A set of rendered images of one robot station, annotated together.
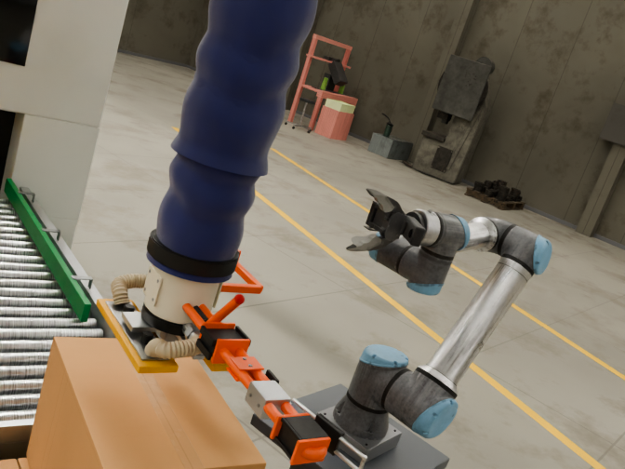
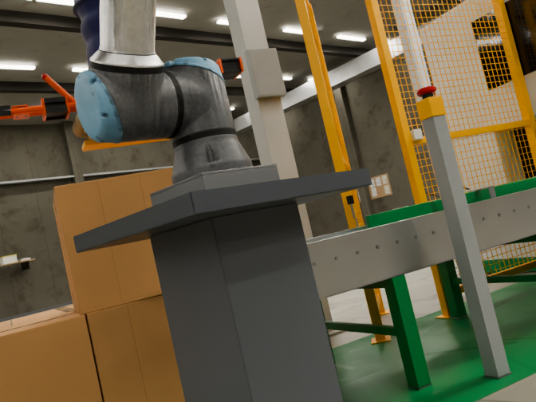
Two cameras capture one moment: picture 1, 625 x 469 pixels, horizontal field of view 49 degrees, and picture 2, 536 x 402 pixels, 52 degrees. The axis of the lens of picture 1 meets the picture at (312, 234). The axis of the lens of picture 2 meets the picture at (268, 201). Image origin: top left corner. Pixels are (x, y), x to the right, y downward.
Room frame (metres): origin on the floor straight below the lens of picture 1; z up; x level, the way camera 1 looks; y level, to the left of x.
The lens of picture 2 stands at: (2.45, -1.56, 0.65)
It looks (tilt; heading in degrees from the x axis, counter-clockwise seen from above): 4 degrees up; 103
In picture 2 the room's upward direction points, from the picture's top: 13 degrees counter-clockwise
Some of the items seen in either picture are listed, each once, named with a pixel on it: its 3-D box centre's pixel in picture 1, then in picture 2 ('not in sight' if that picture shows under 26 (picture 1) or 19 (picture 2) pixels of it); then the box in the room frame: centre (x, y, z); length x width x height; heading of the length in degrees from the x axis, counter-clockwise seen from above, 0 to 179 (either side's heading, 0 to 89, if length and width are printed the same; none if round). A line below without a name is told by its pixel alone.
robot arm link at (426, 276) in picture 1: (426, 269); not in sight; (1.76, -0.32, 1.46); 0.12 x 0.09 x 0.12; 52
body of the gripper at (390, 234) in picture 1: (394, 222); not in sight; (1.65, -0.18, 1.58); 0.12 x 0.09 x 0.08; 127
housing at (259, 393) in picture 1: (267, 399); not in sight; (1.25, -0.02, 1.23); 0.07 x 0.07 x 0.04; 38
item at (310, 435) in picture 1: (299, 437); not in sight; (1.14, -0.10, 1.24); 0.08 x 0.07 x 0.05; 38
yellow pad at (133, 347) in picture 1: (136, 328); (128, 135); (1.56, 0.34, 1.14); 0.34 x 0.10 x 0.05; 38
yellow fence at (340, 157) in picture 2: not in sight; (339, 151); (2.22, 1.71, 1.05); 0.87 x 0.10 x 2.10; 91
